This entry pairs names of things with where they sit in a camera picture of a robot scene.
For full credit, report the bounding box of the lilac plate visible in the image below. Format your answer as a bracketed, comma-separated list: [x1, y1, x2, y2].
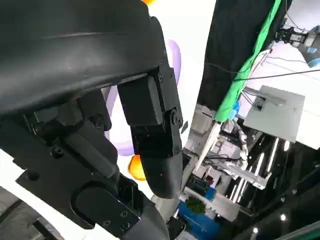
[103, 39, 182, 157]

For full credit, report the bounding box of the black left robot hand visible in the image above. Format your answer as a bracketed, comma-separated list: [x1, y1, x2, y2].
[0, 0, 185, 240]

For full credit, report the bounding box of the grey flat panel box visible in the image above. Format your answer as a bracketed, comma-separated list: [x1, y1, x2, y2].
[242, 84, 306, 144]

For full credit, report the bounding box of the white corrugated hose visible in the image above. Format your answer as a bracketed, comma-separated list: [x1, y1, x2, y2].
[234, 124, 250, 171]

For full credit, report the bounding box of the long black cable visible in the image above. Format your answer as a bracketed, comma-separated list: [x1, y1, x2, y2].
[232, 69, 320, 82]

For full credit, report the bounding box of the blue box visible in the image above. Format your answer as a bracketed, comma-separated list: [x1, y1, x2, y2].
[178, 201, 221, 235]

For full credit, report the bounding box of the aluminium bracket rail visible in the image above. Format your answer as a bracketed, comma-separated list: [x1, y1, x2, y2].
[224, 164, 272, 191]

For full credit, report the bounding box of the long white board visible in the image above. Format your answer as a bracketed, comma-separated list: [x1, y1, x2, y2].
[195, 122, 222, 172]

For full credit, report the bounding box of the black background robot gripper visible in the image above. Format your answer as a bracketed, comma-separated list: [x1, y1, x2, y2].
[276, 26, 320, 51]

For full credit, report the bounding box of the green plant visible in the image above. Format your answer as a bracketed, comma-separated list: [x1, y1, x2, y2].
[186, 198, 206, 216]

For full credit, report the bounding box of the green cloth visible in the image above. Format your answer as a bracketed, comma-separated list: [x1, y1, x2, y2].
[214, 0, 283, 123]

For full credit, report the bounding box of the black curtain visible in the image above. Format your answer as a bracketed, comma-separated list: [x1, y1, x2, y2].
[197, 0, 293, 111]

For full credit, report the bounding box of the white cabinet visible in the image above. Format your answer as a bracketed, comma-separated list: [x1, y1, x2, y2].
[194, 103, 216, 136]

